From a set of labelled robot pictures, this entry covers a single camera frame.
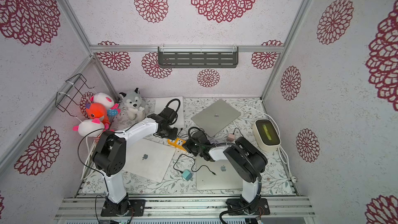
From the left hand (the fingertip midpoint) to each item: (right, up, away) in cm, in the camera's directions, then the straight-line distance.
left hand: (173, 136), depth 93 cm
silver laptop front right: (+25, -19, -11) cm, 33 cm away
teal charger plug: (+9, -19, -11) cm, 24 cm away
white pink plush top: (-42, +23, -1) cm, 48 cm away
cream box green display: (+56, +1, 0) cm, 56 cm away
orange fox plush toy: (-42, +16, -7) cm, 46 cm away
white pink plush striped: (-40, +6, -14) cm, 43 cm away
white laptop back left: (-14, +21, +24) cm, 35 cm away
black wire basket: (-50, +25, -14) cm, 58 cm away
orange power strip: (+2, -4, +1) cm, 4 cm away
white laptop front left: (-14, -12, -4) cm, 19 cm away
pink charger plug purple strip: (+36, -1, +5) cm, 36 cm away
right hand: (+4, -4, -3) cm, 6 cm away
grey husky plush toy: (-24, +18, +5) cm, 30 cm away
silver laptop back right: (+27, +11, +16) cm, 33 cm away
